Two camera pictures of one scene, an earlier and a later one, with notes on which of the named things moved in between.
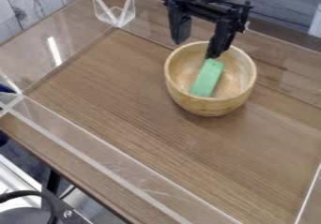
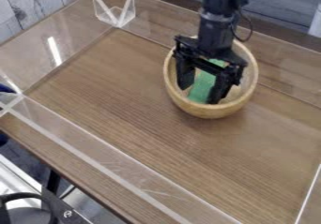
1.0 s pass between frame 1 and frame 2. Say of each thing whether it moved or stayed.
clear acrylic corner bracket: stayed
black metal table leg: stayed
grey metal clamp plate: stayed
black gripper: moved
